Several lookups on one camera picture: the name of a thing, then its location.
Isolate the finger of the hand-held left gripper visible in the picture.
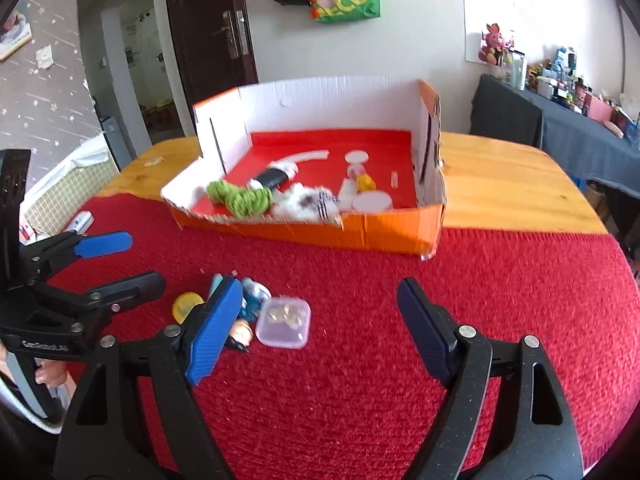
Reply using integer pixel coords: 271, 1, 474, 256
32, 270, 167, 333
22, 231, 134, 281

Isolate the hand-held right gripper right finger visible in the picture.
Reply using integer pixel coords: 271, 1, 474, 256
396, 276, 585, 480

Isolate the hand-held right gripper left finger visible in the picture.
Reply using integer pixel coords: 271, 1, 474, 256
52, 276, 244, 480

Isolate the small doll figurine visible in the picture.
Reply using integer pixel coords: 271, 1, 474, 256
227, 277, 273, 356

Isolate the yellow round tin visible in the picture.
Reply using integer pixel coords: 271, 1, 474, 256
171, 291, 207, 324

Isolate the clear small plastic box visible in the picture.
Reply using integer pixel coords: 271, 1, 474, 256
255, 296, 312, 350

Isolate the orange cardboard box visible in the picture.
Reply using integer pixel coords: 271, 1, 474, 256
160, 77, 447, 262

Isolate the green chenille scrunchie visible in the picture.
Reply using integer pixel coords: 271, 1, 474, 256
206, 180, 241, 207
225, 187, 273, 220

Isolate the white plush keychain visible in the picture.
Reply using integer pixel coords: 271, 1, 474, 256
272, 182, 343, 222

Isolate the yellow duck toy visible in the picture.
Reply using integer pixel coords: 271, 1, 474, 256
350, 167, 377, 193

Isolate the black white fuzzy roll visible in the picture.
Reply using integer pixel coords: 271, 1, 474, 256
248, 157, 301, 192

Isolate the person's left hand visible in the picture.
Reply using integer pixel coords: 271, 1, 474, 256
34, 359, 69, 390

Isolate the white handheld device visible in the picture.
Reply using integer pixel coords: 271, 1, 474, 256
64, 211, 96, 235

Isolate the small-tiled counter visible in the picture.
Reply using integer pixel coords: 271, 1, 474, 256
22, 135, 122, 241

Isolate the red knitted mat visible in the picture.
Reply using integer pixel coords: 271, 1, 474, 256
0, 192, 640, 480

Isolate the dark brown door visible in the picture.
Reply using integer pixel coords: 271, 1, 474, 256
162, 0, 259, 133

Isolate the blue-clothed side table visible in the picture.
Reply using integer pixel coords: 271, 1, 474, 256
470, 74, 640, 201

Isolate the cluster of bottles and jars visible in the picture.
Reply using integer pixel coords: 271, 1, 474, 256
505, 46, 640, 136

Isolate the pink bunny plush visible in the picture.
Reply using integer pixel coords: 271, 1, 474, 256
478, 22, 516, 66

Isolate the metal door handle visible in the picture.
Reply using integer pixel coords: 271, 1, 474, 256
215, 9, 249, 61

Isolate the wall mirror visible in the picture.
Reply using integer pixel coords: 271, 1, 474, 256
460, 0, 531, 66

